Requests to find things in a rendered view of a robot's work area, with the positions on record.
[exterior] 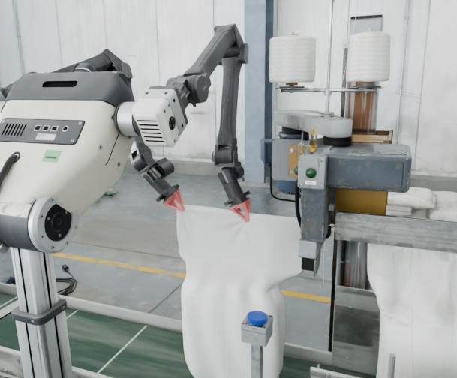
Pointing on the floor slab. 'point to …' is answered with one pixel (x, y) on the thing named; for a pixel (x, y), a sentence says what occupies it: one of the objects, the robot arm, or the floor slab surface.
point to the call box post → (257, 361)
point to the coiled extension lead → (67, 282)
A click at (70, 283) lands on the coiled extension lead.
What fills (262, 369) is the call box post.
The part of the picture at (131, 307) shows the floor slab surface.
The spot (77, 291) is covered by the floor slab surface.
